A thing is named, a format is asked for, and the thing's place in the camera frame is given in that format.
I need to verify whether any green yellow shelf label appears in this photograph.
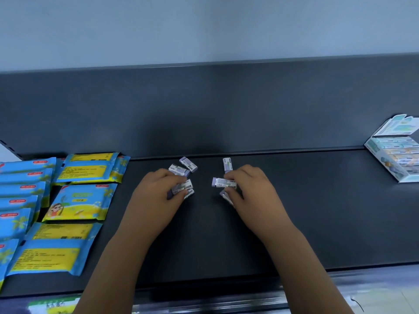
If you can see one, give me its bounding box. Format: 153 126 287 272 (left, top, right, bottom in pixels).
27 297 81 314

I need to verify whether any pile of small erasers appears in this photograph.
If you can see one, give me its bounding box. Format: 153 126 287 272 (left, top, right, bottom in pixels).
168 157 234 177

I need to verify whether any person's left forearm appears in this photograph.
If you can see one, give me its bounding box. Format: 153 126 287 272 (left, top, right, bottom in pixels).
73 230 155 314

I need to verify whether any shelf front price rail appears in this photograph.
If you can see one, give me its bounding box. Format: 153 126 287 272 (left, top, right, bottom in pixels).
0 263 419 314

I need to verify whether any white box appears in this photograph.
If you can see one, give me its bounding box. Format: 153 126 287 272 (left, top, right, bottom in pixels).
364 113 419 184

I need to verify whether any dark grey shelf back panel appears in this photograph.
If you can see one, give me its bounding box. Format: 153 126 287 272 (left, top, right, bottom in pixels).
0 54 419 160

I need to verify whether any person's left hand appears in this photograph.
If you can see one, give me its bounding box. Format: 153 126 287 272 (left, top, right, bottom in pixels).
116 169 190 242

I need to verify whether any person's right hand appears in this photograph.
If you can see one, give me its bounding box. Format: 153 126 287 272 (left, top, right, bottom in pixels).
223 164 300 246

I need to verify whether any person's right forearm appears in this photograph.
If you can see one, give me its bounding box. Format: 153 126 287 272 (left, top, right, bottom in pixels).
267 227 354 314

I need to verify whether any stack of blue yellow packets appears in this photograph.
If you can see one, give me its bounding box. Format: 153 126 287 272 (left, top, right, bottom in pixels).
0 152 131 291

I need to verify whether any grey slotted shelf post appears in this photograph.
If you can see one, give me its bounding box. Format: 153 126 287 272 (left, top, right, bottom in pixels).
0 140 24 160

